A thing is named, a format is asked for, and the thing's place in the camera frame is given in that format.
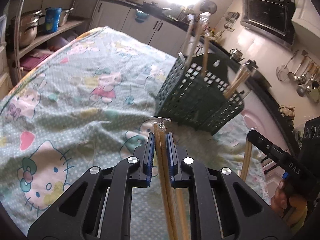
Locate bamboo chopstick pair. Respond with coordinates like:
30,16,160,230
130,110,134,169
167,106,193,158
174,189,190,240
201,31,210,77
240,137,252,181

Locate right hand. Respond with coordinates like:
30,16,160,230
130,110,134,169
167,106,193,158
270,179,308,229

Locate green plastic utensil basket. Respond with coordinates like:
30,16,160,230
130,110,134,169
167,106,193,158
156,53,244,135

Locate hanging strainer ladle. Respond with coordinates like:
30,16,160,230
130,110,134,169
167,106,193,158
276,50,298,82

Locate black pot on stove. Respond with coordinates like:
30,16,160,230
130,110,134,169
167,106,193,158
244,60,272,91

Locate wrapped chopsticks in basket right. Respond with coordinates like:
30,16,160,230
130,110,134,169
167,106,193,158
223,64,251,100

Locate wrapped chopsticks in basket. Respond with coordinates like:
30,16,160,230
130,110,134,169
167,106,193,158
223,64,251,100
182,12,211,67

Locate Hello Kitty tablecloth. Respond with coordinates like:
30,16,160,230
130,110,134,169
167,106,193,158
1,27,271,239

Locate steel kettle on counter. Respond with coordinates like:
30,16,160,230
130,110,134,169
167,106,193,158
229,49,244,62

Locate black range hood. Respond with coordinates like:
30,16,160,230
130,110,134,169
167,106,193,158
240,0,296,49

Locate wrapped chopsticks in basket left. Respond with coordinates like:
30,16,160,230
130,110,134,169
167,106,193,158
182,12,211,67

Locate blue bowl on cabinet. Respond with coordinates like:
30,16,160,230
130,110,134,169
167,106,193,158
135,9,149,23

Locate wooden shelf unit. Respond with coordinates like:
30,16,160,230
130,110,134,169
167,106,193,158
10,0,99,81

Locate blue cylindrical canister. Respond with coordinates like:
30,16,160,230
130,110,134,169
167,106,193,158
44,7,62,34

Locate stainless steel pot stack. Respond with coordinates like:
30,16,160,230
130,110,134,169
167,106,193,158
18,10,43,48

